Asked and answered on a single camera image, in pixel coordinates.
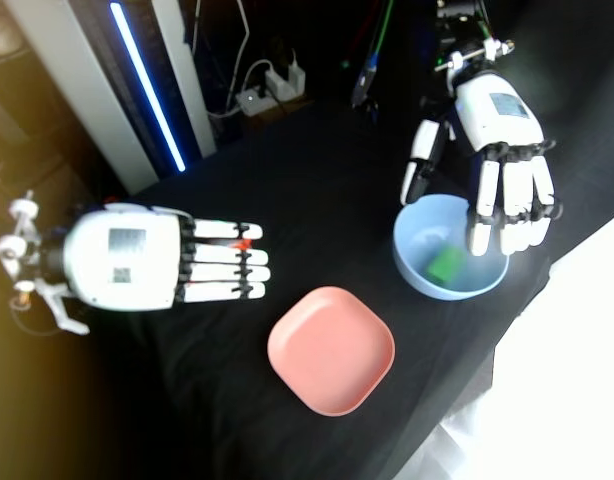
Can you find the white power adapter box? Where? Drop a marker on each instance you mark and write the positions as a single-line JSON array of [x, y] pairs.
[[252, 101]]

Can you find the blue-white light strip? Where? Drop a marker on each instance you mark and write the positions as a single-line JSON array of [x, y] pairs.
[[147, 85]]

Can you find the green cube block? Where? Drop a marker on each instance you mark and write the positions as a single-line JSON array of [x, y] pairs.
[[444, 265]]

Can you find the pink square plate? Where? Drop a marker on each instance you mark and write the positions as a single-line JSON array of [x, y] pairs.
[[332, 350]]

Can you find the white pillar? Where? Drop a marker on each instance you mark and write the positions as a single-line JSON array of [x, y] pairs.
[[82, 90]]

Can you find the light blue bowl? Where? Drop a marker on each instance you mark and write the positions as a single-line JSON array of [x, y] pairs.
[[422, 280]]

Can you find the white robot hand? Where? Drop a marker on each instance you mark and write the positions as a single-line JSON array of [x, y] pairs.
[[92, 260], [497, 115]]

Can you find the white power strip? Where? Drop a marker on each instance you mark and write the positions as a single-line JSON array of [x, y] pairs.
[[287, 82]]

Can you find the black table cloth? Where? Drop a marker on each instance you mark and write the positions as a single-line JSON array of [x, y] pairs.
[[237, 400]]

